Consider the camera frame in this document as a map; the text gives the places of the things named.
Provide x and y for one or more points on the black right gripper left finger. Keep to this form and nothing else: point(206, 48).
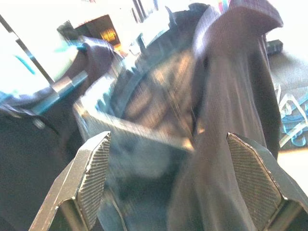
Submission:
point(79, 183)

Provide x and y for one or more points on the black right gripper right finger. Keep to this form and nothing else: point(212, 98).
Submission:
point(264, 187)

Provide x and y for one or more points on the navy blue garment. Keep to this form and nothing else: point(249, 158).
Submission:
point(24, 156)

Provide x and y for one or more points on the blue denim shorts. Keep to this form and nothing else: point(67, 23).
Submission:
point(144, 96)

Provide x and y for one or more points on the black fabric garment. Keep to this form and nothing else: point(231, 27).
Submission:
point(228, 84)

